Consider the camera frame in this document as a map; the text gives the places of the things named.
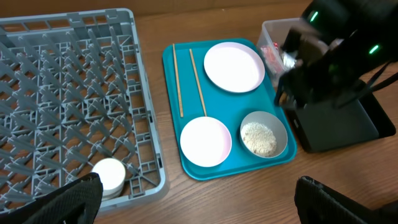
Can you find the clear plastic bin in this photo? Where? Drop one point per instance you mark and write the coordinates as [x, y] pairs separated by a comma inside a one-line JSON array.
[[274, 33]]

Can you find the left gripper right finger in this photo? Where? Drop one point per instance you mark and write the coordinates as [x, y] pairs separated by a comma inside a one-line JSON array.
[[317, 203]]

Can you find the red snack wrapper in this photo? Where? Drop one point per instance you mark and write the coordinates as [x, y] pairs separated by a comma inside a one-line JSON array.
[[271, 58]]

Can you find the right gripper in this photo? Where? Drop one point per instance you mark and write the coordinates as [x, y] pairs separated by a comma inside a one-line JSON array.
[[306, 84]]

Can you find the rice grains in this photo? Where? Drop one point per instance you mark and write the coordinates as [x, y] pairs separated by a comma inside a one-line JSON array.
[[259, 139]]

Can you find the wooden chopstick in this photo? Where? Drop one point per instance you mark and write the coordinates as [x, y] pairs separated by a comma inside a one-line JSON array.
[[177, 81], [198, 82]]

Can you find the black waste tray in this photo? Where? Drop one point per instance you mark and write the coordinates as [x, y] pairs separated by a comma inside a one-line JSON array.
[[322, 128]]

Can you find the white paper cup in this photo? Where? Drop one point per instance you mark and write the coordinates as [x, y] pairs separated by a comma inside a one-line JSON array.
[[112, 175]]

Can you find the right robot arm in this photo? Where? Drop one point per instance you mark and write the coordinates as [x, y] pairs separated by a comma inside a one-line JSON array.
[[352, 44]]

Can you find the teal serving tray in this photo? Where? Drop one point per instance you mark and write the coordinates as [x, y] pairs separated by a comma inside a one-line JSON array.
[[229, 108]]

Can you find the pink-white bowl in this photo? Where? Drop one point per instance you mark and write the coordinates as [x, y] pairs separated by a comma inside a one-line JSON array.
[[205, 141]]

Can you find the right wooden chopstick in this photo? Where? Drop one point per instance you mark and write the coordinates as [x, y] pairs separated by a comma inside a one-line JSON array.
[[198, 82]]

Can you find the grey plastic dish rack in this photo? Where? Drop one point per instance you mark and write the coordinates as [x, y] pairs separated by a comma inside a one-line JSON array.
[[74, 91]]

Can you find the left wooden chopstick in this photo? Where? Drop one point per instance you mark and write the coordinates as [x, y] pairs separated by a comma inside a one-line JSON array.
[[177, 81]]

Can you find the large white plate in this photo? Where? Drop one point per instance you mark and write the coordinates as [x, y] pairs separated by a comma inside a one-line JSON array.
[[234, 67]]

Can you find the grey metal bowl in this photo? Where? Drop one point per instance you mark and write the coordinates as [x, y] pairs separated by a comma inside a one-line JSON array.
[[274, 124]]

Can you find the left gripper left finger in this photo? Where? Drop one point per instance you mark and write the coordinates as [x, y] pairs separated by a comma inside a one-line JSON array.
[[76, 202]]

